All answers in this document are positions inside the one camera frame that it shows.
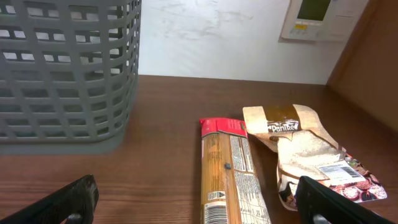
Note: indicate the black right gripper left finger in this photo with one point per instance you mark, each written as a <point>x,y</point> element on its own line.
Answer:
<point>74,203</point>

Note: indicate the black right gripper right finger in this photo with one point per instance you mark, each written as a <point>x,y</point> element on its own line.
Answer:
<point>319,204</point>

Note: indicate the beige brown snack bag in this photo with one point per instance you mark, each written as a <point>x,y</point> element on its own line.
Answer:
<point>305,148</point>

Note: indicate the red spaghetti packet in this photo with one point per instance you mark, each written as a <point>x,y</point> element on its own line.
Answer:
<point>230,189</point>

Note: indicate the grey plastic basket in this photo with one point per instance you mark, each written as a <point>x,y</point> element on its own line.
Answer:
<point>69,72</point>

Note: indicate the white wall control panel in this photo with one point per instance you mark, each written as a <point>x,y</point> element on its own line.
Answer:
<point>321,20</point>

